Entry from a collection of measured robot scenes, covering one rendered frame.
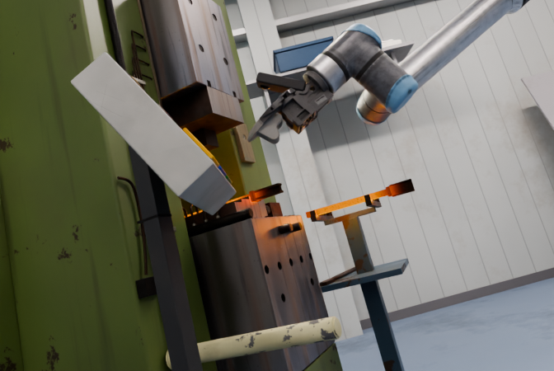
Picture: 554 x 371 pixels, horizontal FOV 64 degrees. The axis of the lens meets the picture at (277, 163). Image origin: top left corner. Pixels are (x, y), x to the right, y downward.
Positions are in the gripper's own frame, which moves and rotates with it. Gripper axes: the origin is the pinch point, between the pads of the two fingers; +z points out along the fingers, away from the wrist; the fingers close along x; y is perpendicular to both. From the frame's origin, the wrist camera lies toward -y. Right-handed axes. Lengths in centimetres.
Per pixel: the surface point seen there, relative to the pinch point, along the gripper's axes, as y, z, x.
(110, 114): -12.1, 17.7, -27.1
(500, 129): 84, -221, 327
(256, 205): 6.5, 8.7, 47.6
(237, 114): -21, -9, 50
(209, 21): -52, -25, 47
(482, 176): 103, -173, 327
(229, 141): -23, -2, 73
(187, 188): 6.2, 17.0, -26.8
